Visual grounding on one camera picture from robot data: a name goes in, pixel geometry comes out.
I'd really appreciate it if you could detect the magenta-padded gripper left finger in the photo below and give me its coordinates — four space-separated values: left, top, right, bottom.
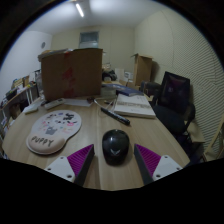
43 143 96 187

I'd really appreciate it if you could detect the black office chair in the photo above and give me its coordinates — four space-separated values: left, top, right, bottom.
151 70 198 158

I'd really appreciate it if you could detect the black computer mouse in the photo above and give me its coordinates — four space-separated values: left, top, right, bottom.
101 128 130 166

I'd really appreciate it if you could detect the white paper sheet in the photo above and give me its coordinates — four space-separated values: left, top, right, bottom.
63 98 94 108

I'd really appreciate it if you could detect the black marker pen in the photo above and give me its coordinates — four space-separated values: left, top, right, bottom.
100 106 131 127

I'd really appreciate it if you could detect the dark suitcase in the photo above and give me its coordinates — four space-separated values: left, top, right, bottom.
139 80 163 98

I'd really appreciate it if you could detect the blue book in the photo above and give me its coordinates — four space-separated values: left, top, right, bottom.
103 83 144 98

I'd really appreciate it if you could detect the cluttered shelf unit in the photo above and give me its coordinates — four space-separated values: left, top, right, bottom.
0 69 43 134

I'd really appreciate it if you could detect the round printed mouse pad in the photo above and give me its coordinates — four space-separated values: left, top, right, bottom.
25 109 83 156

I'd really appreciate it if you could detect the white book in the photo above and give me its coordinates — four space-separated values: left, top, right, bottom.
113 93 157 119

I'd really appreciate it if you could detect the grey door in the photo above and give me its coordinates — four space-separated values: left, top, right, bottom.
78 31 100 49

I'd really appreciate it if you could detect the flat white remote control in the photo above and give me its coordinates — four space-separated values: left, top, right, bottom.
23 101 44 115

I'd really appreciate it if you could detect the tall open cardboard box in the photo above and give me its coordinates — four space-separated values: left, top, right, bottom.
132 53 154 88

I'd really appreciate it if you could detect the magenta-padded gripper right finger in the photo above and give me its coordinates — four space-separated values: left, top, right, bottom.
133 143 184 186

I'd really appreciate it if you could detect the ceiling tube light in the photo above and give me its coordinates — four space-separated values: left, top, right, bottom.
74 2 85 18

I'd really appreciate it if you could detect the large brown cardboard box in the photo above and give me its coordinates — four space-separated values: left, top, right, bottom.
40 48 104 102

